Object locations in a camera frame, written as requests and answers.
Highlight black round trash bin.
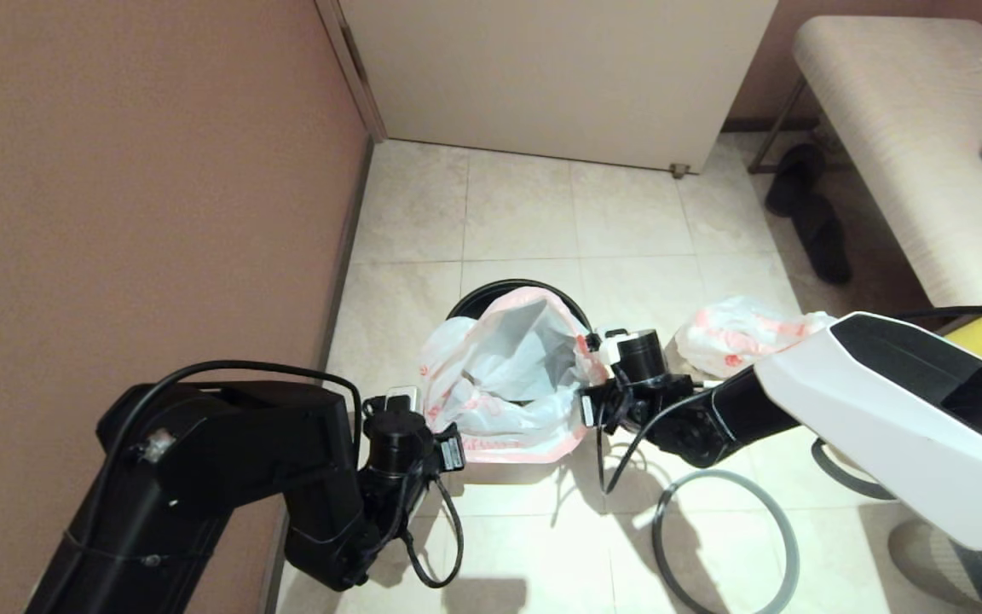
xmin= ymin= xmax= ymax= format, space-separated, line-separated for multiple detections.
xmin=446 ymin=279 xmax=592 ymax=342

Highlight white red plastic bin liner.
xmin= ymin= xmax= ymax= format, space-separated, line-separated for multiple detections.
xmin=419 ymin=287 xmax=611 ymax=464

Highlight black slipper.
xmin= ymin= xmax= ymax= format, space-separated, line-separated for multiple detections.
xmin=765 ymin=142 xmax=824 ymax=218
xmin=791 ymin=196 xmax=852 ymax=286

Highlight grey bin retaining ring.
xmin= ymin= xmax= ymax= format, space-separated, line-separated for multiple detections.
xmin=651 ymin=469 xmax=800 ymax=614

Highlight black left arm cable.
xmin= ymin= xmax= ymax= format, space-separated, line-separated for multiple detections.
xmin=103 ymin=358 xmax=466 ymax=591

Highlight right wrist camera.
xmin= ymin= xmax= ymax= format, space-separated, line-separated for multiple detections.
xmin=585 ymin=328 xmax=630 ymax=365

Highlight black labelled arm cable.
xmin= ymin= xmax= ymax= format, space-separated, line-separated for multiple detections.
xmin=595 ymin=304 xmax=982 ymax=497

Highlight beige door frame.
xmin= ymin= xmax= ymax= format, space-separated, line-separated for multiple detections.
xmin=314 ymin=0 xmax=390 ymax=146

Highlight dark door hinge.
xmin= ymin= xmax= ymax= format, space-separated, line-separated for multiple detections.
xmin=344 ymin=31 xmax=371 ymax=88

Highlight thin metal table leg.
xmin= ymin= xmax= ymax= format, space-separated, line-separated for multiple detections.
xmin=747 ymin=78 xmax=807 ymax=175

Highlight white door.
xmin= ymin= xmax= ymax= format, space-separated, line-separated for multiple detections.
xmin=338 ymin=0 xmax=777 ymax=176

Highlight white red plastic bag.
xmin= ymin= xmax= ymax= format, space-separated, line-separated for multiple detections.
xmin=676 ymin=296 xmax=837 ymax=380

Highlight beige wood-grain table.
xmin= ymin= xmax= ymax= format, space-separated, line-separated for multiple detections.
xmin=791 ymin=15 xmax=982 ymax=310

